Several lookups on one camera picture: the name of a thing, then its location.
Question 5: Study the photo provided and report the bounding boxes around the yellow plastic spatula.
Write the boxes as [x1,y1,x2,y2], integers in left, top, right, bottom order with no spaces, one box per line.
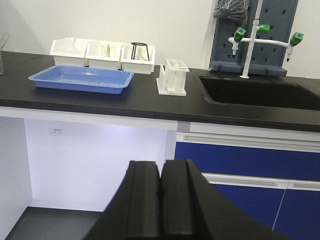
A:
[106,44,110,58]

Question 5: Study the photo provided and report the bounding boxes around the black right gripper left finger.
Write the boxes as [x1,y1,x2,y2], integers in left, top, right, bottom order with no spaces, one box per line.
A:
[84,161,160,240]

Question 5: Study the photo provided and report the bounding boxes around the white middle storage bin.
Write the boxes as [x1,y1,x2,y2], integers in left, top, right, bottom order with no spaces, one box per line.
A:
[85,40,125,70]

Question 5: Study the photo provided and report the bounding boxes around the black metal tripod stand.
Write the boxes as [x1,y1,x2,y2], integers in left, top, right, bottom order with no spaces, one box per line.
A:
[130,42,153,61]

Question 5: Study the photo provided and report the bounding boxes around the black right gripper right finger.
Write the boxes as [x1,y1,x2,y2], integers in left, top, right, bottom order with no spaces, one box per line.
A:
[161,159,287,240]

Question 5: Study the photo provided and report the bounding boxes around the blue plastic tray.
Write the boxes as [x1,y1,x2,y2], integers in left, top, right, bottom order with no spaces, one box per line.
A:
[28,65,134,95]

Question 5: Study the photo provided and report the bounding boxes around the plastic bag of black pegs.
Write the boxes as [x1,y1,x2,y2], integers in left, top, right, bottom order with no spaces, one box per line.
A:
[213,0,249,22]

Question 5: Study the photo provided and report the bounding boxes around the white lab faucet green knobs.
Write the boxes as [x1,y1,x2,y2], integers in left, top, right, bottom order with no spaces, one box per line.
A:
[228,0,304,79]

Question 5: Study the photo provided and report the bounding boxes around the blue cabinet door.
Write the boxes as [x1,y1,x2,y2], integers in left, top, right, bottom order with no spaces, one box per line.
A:
[213,184,285,229]
[273,189,320,240]

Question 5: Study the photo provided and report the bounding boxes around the black lab sink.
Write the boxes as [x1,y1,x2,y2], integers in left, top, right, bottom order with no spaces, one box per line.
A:
[199,76,320,111]

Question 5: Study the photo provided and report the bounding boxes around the white test tube rack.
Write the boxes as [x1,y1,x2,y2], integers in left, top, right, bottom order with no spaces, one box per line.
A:
[156,58,190,97]

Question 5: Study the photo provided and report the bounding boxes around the clear glass beaker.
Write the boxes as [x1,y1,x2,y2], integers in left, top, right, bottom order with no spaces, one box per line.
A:
[101,44,117,58]

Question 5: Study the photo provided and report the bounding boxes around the white storage bin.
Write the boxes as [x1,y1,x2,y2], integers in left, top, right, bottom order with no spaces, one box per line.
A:
[120,43,156,75]
[50,37,90,67]
[85,40,125,70]

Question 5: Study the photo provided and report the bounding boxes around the blue right cabinet door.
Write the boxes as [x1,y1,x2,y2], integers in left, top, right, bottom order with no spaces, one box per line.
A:
[273,189,320,240]

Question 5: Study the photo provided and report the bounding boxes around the white left storage bin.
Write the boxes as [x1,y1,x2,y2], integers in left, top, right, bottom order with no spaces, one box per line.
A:
[50,37,90,67]

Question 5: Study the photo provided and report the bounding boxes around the white right storage bin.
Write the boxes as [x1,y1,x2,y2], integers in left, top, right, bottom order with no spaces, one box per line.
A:
[120,43,156,75]

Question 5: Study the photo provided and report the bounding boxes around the blue cabinet drawer front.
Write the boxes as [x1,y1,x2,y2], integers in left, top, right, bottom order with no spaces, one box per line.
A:
[175,142,320,181]

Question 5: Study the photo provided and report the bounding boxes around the clear glass flask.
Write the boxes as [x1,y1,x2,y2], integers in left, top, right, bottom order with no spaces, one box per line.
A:
[134,47,148,61]

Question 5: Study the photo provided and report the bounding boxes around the blue left cabinet door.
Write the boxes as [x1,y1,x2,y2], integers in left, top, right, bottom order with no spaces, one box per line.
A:
[213,184,285,229]

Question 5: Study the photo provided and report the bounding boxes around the blue grey pegboard drying rack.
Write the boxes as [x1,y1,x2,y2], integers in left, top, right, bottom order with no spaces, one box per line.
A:
[209,0,298,77]

